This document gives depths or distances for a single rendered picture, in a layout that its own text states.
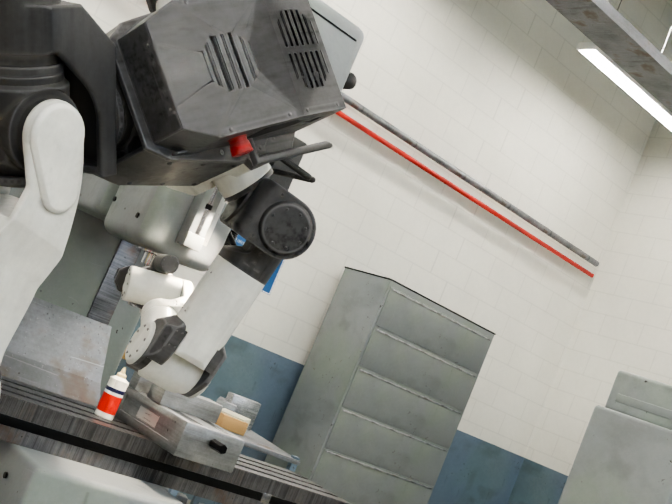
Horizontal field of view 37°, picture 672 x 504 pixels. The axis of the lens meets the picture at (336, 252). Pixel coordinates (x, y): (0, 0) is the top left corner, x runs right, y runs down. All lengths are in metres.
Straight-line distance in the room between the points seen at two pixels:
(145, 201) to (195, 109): 0.67
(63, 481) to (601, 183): 8.20
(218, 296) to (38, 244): 0.34
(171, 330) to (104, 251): 0.92
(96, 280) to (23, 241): 1.14
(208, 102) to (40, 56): 0.23
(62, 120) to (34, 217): 0.13
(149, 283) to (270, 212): 0.40
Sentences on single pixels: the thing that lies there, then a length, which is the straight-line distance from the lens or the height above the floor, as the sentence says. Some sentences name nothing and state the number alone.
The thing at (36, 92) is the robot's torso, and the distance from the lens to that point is 1.30.
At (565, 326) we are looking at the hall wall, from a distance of 9.59.
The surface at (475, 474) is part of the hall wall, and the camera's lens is 9.18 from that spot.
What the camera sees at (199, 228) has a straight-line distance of 1.98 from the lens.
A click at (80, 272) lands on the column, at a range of 2.44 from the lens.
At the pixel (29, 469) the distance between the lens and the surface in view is 1.85.
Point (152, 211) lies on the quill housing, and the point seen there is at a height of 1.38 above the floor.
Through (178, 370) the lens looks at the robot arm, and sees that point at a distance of 1.60.
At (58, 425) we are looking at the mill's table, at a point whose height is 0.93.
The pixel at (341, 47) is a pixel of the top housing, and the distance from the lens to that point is 2.03.
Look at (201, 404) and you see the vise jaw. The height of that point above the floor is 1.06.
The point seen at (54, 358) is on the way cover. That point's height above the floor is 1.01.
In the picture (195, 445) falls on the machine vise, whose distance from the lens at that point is 2.00.
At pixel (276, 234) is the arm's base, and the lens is 1.50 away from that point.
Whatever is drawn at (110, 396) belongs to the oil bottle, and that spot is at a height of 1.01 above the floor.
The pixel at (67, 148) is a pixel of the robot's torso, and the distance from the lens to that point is 1.31.
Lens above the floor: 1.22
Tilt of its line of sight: 7 degrees up
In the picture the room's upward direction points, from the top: 23 degrees clockwise
